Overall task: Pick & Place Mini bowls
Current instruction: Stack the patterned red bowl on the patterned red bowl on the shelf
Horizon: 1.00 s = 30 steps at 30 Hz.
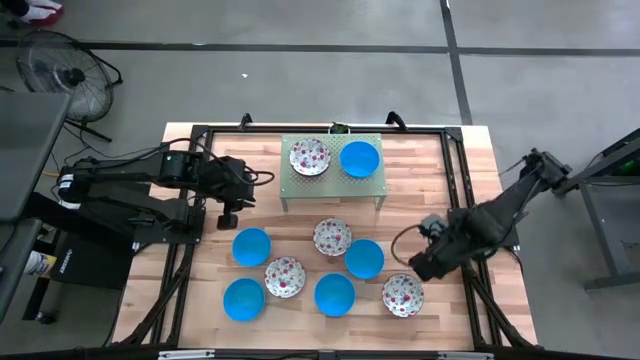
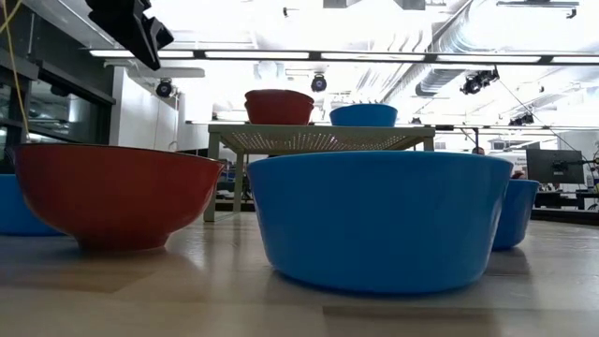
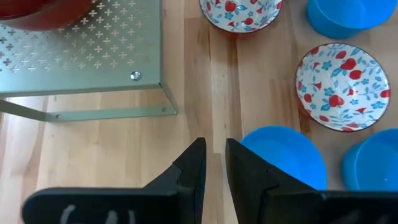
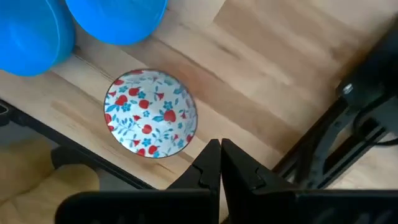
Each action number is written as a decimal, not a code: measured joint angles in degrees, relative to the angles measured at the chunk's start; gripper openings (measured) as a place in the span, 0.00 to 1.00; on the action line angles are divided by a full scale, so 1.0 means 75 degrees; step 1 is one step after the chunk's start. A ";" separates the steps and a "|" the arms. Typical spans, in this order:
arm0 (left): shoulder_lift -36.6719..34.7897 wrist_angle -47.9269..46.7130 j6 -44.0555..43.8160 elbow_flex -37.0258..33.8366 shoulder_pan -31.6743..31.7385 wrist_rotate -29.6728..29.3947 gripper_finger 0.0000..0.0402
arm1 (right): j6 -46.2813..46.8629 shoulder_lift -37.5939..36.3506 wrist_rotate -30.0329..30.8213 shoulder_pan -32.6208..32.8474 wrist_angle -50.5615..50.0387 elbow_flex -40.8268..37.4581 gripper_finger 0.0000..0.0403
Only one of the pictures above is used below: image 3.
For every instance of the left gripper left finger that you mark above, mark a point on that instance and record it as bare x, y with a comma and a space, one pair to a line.
124, 205

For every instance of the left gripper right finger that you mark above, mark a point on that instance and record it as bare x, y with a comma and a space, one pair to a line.
280, 205

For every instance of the blue plastic mini bowl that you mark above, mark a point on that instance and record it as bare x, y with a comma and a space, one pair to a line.
373, 161
286, 152
351, 15

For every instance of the red floral mini bowl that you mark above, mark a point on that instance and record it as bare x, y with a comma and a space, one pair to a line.
342, 87
241, 14
46, 21

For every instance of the green perforated metal shelf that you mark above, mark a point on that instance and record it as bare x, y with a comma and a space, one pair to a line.
109, 62

